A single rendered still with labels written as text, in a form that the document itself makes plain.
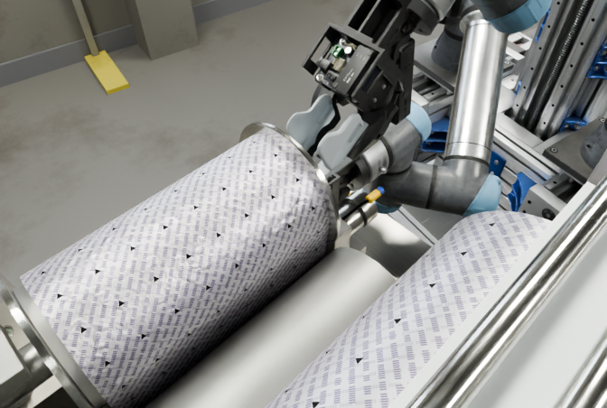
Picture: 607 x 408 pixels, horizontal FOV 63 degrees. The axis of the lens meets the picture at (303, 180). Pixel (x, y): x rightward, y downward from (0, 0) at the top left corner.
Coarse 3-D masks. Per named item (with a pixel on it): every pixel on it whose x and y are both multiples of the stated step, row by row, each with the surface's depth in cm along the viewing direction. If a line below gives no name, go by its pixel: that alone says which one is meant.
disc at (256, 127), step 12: (252, 132) 49; (264, 132) 47; (276, 132) 45; (288, 144) 45; (300, 156) 45; (312, 168) 44; (324, 180) 44; (324, 192) 45; (336, 204) 45; (336, 216) 46; (336, 228) 47
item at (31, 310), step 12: (24, 288) 37; (24, 300) 36; (24, 312) 35; (36, 312) 35; (36, 324) 34; (48, 324) 35; (48, 336) 34; (60, 348) 34; (60, 360) 34; (72, 360) 34; (72, 372) 34; (84, 384) 35; (96, 396) 36
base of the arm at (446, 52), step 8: (448, 32) 134; (440, 40) 138; (448, 40) 135; (456, 40) 133; (440, 48) 138; (448, 48) 136; (456, 48) 134; (432, 56) 142; (440, 56) 138; (448, 56) 136; (456, 56) 135; (440, 64) 139; (448, 64) 137; (456, 64) 136
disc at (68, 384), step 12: (0, 276) 36; (0, 288) 35; (12, 288) 39; (12, 300) 34; (12, 312) 33; (24, 324) 33; (36, 336) 33; (36, 348) 32; (48, 348) 34; (48, 360) 32; (60, 372) 33; (72, 384) 34; (72, 396) 33; (84, 396) 35
